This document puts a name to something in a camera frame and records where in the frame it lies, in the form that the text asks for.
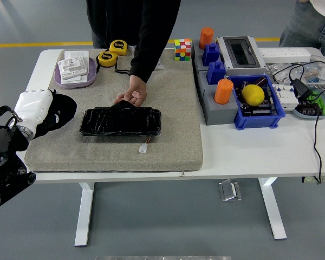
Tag white circuit breaker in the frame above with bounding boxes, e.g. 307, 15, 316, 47
273, 83, 299, 112

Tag white power strip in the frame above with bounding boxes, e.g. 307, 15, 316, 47
258, 47, 312, 62

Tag grey electrical enclosure box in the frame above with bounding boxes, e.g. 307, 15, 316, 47
216, 36, 268, 77

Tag white switch plate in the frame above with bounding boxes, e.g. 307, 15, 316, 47
64, 50, 89, 62
60, 74, 89, 85

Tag person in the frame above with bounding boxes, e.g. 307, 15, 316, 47
278, 0, 325, 59
86, 0, 181, 83

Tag black rag with red tag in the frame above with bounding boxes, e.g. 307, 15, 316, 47
32, 90, 78, 140

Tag black terminal blocks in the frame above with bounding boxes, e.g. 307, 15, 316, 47
297, 100, 322, 116

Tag metal floor plate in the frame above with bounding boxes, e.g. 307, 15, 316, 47
218, 179, 243, 202

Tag white socket module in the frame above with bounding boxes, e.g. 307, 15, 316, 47
57, 57, 89, 80

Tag blue plastic bin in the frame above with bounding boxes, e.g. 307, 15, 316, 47
227, 75, 287, 130

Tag glossy black panel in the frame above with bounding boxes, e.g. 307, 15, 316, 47
79, 99, 163, 136

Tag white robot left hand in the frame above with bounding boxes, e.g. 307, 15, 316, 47
13, 88, 63, 133

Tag white connector with wires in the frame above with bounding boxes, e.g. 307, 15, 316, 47
138, 135, 153, 154

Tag orange cylinder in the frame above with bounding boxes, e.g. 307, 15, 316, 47
213, 79, 234, 105
199, 27, 215, 50

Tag black power adapter with cord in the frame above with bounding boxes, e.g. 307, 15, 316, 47
272, 60, 325, 184

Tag white table leg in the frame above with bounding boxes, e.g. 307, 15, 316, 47
258, 177, 288, 241
74, 181, 95, 247

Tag black lanyard strap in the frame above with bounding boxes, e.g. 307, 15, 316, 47
113, 61, 132, 77

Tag person's left hand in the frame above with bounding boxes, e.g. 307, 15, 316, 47
113, 74, 148, 106

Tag green plastic part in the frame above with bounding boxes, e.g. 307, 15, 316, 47
305, 91, 325, 114

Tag yellow tape measure 5m print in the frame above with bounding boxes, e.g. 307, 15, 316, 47
109, 40, 129, 56

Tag yellow tape measure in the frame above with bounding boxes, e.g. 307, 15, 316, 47
97, 50, 119, 68

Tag clear bags of small parts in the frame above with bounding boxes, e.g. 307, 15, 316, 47
265, 61, 325, 88

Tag blue block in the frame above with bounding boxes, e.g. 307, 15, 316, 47
206, 60, 227, 86
201, 42, 222, 67

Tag yellow ball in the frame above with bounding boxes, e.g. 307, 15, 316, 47
241, 84, 265, 106

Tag grey-brown mat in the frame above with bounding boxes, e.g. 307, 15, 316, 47
24, 48, 204, 173

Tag grey holder block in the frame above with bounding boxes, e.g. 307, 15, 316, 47
197, 70, 239, 126
191, 40, 223, 73

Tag multicolour puzzle cube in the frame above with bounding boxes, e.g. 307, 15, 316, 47
174, 38, 192, 61

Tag brown cylinder part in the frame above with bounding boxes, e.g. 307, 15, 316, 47
253, 75, 268, 87

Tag purple tray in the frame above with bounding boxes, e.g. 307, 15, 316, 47
54, 56, 98, 89

